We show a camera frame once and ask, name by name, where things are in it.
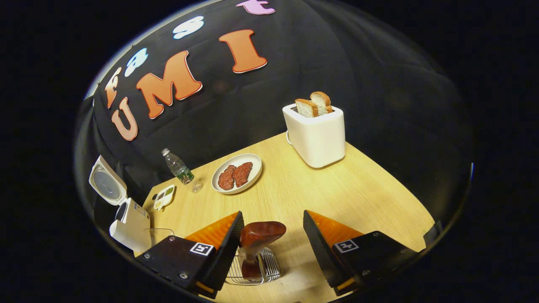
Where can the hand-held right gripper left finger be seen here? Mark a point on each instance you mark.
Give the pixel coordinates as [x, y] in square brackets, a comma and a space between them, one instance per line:
[227, 252]

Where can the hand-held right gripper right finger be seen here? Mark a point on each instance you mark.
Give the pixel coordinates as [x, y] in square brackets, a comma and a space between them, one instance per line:
[320, 248]

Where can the brown wooden spoon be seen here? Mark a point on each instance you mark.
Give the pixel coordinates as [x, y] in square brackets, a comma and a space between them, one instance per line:
[263, 233]

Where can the white rice cooker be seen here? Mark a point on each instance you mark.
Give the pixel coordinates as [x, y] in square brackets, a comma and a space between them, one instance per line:
[134, 227]

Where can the red meat piece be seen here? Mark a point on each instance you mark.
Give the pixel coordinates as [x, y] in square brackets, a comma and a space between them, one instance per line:
[243, 174]
[227, 179]

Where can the white divided grain dish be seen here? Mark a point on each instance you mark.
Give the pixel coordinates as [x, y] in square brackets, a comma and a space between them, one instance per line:
[164, 198]

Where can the white round plate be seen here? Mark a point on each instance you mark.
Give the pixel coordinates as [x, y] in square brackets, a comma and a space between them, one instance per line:
[250, 162]

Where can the clear plastic water bottle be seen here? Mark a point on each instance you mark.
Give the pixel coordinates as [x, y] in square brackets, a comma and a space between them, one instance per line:
[179, 168]

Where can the white toaster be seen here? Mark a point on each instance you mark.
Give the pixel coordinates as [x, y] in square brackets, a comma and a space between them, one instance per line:
[316, 139]

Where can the toast bread slice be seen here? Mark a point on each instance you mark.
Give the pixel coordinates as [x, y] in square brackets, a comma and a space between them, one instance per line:
[323, 102]
[306, 108]

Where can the black backdrop cloth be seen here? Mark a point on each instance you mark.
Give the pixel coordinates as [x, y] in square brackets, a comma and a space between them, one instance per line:
[337, 63]

